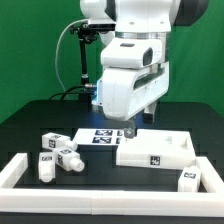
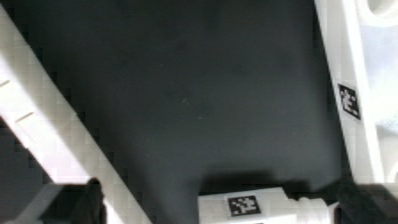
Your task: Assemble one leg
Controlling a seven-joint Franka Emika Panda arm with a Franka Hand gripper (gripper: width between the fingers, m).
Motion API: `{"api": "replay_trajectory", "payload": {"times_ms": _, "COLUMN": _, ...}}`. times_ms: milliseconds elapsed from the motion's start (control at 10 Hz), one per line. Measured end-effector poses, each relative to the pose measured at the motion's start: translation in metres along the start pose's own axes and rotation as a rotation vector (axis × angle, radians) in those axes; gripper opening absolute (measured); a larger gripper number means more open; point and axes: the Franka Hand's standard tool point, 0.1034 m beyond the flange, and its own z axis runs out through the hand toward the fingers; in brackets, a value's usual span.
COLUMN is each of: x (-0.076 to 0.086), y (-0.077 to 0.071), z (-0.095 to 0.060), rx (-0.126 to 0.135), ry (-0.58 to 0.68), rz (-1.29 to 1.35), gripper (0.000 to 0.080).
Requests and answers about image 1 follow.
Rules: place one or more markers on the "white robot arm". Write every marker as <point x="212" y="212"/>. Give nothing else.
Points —
<point x="135" y="58"/>

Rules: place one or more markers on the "white square tabletop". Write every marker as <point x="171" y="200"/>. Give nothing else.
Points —
<point x="160" y="149"/>

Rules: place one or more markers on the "black camera stand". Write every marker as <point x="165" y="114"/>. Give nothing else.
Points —
<point x="86" y="36"/>

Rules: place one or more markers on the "white tag base sheet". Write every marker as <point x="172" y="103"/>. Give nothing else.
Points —
<point x="88" y="136"/>

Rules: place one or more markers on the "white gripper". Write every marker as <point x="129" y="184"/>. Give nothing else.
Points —
<point x="126" y="92"/>

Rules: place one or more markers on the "white U-shaped fence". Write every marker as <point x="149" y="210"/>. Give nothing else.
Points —
<point x="96" y="202"/>

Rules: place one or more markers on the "grey mounted camera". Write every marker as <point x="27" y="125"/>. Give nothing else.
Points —
<point x="100" y="27"/>

